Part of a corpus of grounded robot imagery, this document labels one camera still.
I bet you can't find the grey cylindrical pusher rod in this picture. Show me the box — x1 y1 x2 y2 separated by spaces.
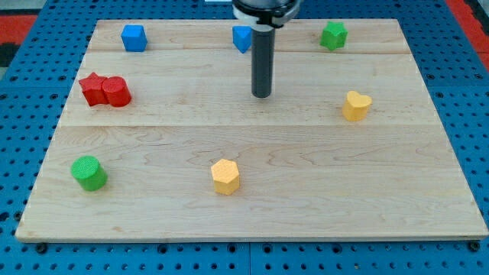
251 28 275 99

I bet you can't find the black white robot end flange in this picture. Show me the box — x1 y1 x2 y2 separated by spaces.
232 0 302 28

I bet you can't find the yellow heart block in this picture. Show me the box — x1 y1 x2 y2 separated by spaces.
342 90 373 121

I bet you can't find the wooden board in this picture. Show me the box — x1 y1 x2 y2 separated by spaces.
16 19 488 243

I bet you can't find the blue triangular block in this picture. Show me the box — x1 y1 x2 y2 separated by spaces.
232 25 252 53

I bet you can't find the green star block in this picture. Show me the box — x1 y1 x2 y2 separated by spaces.
319 21 348 50

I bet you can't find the blue cube block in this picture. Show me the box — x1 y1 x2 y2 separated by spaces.
121 24 147 52

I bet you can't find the yellow hexagon block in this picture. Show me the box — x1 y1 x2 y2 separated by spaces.
211 159 240 196

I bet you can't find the red cylinder block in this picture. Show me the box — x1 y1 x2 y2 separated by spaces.
102 76 131 107

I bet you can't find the red star block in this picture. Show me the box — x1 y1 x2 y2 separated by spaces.
79 73 108 106

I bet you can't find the green cylinder block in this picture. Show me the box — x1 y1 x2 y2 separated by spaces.
70 156 108 192

